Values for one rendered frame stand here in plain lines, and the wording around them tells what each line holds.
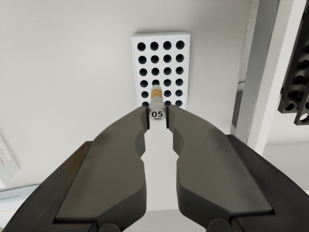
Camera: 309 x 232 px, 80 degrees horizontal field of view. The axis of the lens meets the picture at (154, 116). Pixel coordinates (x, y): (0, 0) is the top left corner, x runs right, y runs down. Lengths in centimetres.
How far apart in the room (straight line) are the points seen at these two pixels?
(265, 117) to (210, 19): 17
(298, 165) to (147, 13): 32
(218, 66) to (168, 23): 11
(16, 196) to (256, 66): 56
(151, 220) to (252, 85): 192
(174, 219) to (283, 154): 180
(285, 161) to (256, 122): 10
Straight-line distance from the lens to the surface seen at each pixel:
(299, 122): 27
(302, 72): 28
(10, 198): 59
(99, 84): 36
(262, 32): 26
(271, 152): 36
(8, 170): 53
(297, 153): 37
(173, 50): 29
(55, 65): 37
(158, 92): 15
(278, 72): 24
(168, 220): 210
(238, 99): 118
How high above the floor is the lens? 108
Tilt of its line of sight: 60 degrees down
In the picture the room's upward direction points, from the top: 179 degrees clockwise
